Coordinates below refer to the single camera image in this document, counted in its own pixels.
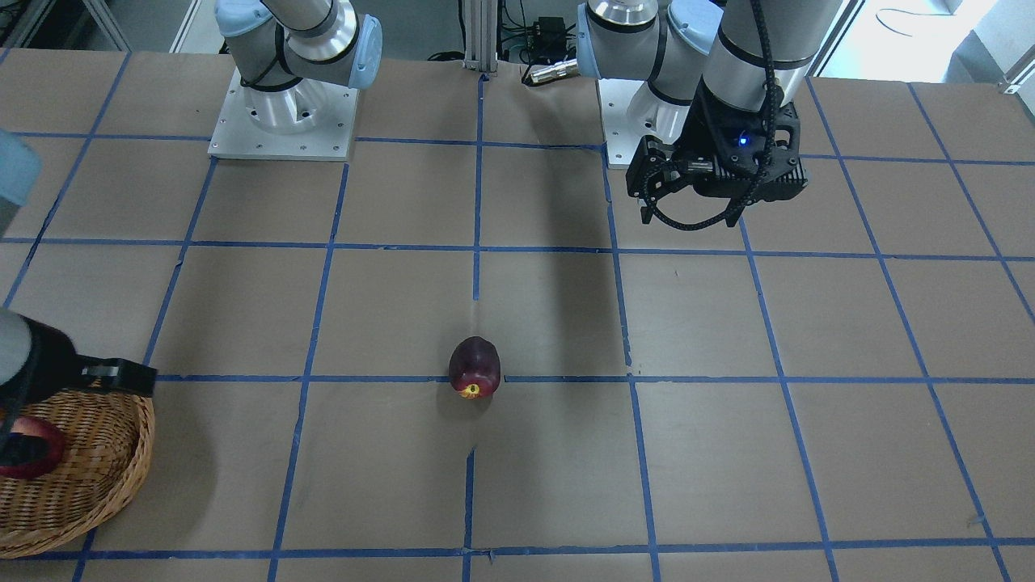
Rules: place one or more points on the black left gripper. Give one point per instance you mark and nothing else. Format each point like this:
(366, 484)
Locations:
(702, 128)

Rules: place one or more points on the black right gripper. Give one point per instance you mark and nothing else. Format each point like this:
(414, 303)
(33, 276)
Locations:
(47, 365)

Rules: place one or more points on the red yellow apple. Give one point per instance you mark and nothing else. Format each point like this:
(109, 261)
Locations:
(34, 447)

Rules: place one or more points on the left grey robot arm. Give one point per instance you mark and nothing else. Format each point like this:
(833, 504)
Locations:
(742, 51)

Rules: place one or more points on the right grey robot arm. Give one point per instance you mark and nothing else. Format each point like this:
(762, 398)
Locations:
(280, 48)

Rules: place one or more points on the woven wicker basket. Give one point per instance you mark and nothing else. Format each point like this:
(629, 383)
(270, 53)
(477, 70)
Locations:
(108, 450)

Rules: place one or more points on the dark red apple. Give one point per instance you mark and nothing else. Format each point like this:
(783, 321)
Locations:
(475, 368)

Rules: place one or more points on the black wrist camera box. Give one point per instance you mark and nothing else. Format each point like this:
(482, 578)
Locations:
(734, 169)

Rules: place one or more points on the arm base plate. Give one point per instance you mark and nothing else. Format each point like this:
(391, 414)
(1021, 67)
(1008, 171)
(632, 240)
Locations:
(312, 121)
(630, 111)

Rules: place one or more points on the aluminium frame post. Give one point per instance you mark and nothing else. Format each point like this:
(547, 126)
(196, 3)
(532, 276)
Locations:
(480, 33)

